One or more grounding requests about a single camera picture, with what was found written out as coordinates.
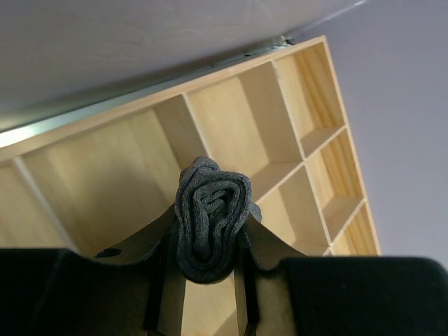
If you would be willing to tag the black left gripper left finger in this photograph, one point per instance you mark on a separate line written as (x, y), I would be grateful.
(131, 288)

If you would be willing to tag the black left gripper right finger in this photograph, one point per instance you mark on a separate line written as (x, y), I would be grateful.
(281, 291)

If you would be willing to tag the grey sock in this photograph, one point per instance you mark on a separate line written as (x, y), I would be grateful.
(211, 208)

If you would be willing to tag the wooden compartment tray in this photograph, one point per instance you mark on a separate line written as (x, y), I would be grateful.
(278, 119)

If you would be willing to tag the aluminium frame rail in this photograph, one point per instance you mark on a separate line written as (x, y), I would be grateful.
(21, 133)

